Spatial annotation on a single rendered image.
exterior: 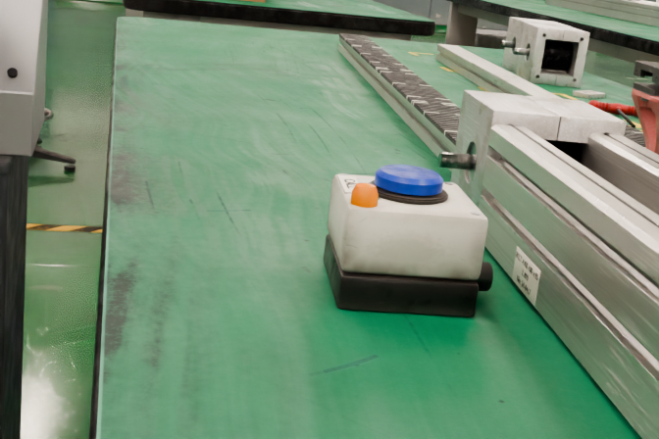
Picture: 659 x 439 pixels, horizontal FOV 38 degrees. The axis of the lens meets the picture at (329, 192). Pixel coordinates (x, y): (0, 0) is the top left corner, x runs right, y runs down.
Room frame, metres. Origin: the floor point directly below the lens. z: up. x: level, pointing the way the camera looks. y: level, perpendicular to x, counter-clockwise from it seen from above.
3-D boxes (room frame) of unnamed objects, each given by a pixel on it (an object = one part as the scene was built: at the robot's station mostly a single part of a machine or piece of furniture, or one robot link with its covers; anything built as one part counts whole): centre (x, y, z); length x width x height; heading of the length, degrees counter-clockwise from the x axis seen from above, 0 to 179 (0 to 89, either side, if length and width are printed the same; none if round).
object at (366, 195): (0.51, -0.02, 0.85); 0.01 x 0.01 x 0.01
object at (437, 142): (1.36, -0.07, 0.79); 0.96 x 0.04 x 0.03; 8
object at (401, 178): (0.55, -0.05, 0.84); 0.04 x 0.04 x 0.02
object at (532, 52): (1.70, -0.35, 0.83); 0.11 x 0.10 x 0.10; 94
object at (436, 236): (0.55, -0.05, 0.81); 0.10 x 0.08 x 0.06; 98
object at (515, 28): (1.82, -0.34, 0.83); 0.11 x 0.10 x 0.10; 96
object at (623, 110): (1.31, -0.39, 0.79); 0.16 x 0.08 x 0.02; 173
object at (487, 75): (1.38, -0.26, 0.79); 0.96 x 0.04 x 0.03; 8
